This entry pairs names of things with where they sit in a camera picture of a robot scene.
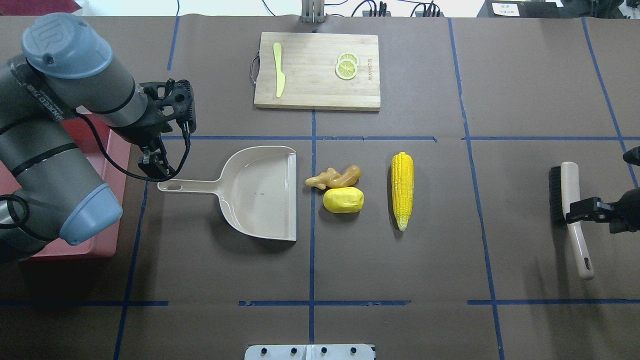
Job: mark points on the yellow toy corn cob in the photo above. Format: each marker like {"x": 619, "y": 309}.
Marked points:
{"x": 402, "y": 188}

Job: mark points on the red plastic bin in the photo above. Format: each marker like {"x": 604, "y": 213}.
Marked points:
{"x": 74, "y": 199}

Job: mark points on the yellow plastic toy knife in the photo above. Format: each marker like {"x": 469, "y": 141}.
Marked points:
{"x": 280, "y": 77}

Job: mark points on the beige plastic dustpan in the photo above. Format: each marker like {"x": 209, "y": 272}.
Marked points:
{"x": 256, "y": 190}

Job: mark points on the wooden cutting board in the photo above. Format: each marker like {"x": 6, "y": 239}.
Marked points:
{"x": 308, "y": 62}

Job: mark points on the beige hand brush black bristles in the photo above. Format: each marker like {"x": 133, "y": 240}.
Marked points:
{"x": 563, "y": 191}

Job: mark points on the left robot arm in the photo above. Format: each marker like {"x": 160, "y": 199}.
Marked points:
{"x": 65, "y": 64}

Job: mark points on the back toy lemon slice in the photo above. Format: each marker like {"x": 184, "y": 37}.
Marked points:
{"x": 348, "y": 56}

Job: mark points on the tan toy ginger root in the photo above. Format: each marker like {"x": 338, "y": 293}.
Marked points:
{"x": 332, "y": 179}

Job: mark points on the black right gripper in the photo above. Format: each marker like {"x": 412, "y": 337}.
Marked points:
{"x": 626, "y": 210}

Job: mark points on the yellow toy potato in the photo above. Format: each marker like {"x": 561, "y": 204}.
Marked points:
{"x": 343, "y": 200}

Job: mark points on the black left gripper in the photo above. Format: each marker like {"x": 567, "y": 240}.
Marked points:
{"x": 143, "y": 128}

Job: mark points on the aluminium frame post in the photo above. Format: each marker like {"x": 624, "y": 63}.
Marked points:
{"x": 313, "y": 11}

